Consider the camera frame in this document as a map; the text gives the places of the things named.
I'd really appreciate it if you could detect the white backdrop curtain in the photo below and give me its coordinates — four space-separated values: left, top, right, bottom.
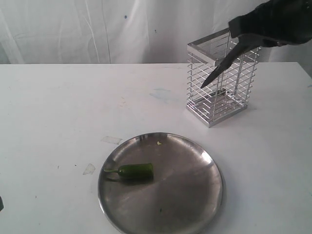
0 0 312 65

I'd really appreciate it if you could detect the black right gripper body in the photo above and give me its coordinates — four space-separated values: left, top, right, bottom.
228 0 312 47

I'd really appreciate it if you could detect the dark object at table edge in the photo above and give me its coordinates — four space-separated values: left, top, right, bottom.
0 196 4 211

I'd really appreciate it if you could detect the round steel plate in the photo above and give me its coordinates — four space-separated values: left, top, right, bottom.
97 132 223 234

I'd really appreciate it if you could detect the black handled knife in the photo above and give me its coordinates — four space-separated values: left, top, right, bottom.
200 34 263 89

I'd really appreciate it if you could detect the chrome wire utensil basket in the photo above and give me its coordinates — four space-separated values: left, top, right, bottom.
186 29 260 127

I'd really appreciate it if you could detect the green cucumber piece with stem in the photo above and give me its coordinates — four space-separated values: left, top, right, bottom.
104 163 154 180

